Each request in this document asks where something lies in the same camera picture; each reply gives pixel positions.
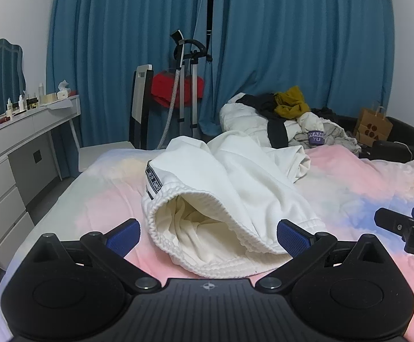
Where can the mustard yellow garment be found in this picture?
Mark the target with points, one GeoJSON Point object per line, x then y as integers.
{"type": "Point", "coordinates": [292, 103]}

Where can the white pants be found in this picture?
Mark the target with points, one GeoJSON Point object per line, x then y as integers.
{"type": "Point", "coordinates": [235, 185]}

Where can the pastel duvet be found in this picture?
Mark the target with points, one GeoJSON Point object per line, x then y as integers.
{"type": "Point", "coordinates": [103, 192]}

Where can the grey garment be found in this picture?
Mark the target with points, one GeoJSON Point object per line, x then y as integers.
{"type": "Point", "coordinates": [338, 135]}

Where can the cream garment with purple band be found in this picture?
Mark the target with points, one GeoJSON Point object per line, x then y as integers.
{"type": "Point", "coordinates": [312, 123]}

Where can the red garment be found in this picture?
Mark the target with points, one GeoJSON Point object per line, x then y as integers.
{"type": "Point", "coordinates": [164, 87]}

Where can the row of cosmetic bottles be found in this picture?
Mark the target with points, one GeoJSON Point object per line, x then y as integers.
{"type": "Point", "coordinates": [21, 105]}

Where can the beige box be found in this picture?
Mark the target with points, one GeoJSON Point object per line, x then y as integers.
{"type": "Point", "coordinates": [48, 98]}

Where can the pile of clothes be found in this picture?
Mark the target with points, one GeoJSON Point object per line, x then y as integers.
{"type": "Point", "coordinates": [242, 117]}

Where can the garment steamer stand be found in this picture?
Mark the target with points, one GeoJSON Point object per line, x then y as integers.
{"type": "Point", "coordinates": [195, 89]}

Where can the black and white chair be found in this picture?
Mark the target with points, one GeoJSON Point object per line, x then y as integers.
{"type": "Point", "coordinates": [137, 114]}

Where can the black leather chair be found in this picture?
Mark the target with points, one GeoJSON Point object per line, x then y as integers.
{"type": "Point", "coordinates": [402, 128]}

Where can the dark clothes pile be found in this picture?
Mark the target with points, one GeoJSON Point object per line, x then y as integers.
{"type": "Point", "coordinates": [324, 112]}

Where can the black garment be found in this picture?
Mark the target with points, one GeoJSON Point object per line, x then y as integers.
{"type": "Point", "coordinates": [264, 105]}

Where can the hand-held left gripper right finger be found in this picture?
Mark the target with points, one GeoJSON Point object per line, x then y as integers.
{"type": "Point", "coordinates": [294, 238]}

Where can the brown paper bag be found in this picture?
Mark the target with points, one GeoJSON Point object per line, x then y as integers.
{"type": "Point", "coordinates": [372, 128]}

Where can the white tissue box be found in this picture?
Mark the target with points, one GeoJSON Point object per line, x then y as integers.
{"type": "Point", "coordinates": [62, 94]}

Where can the white dressing table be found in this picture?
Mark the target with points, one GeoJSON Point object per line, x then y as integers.
{"type": "Point", "coordinates": [0, 199]}

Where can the wavy-edged mirror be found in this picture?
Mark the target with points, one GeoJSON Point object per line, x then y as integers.
{"type": "Point", "coordinates": [5, 74]}

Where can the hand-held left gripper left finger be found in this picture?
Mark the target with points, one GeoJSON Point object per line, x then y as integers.
{"type": "Point", "coordinates": [123, 238]}

